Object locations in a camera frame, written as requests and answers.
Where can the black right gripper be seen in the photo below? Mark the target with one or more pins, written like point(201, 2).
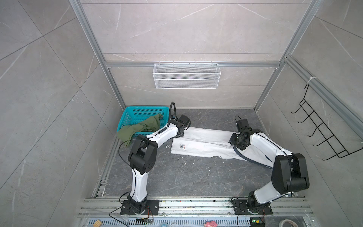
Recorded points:
point(231, 140)

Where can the white navy-trimmed tank top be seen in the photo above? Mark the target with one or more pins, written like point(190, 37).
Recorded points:
point(209, 143)

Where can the olive green tank top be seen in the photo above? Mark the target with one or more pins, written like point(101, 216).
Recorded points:
point(151, 124)

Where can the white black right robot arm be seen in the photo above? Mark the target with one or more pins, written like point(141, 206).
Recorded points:
point(289, 170)

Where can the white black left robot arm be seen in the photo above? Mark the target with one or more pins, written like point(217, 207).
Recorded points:
point(143, 154)

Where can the teal plastic basket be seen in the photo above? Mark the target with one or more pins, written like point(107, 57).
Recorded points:
point(136, 114)

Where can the green circuit board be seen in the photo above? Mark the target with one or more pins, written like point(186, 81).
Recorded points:
point(257, 222)

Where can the pink small object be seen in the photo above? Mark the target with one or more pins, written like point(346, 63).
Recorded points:
point(211, 224)

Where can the white tape roll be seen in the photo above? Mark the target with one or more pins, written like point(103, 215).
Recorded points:
point(287, 223)

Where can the small wooden block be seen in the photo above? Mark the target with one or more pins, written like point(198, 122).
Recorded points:
point(97, 223)

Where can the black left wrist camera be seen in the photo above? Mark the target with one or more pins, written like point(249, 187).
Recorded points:
point(185, 120)

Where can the white wire mesh shelf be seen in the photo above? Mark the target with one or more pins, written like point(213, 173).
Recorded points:
point(186, 76)

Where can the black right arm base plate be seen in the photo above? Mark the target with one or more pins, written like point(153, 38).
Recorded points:
point(246, 207)

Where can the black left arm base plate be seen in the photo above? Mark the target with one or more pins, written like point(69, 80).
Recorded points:
point(146, 207)

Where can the black wire hook rack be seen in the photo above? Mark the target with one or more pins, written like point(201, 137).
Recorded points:
point(320, 126)

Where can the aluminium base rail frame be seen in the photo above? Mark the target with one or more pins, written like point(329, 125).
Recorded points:
point(192, 212)

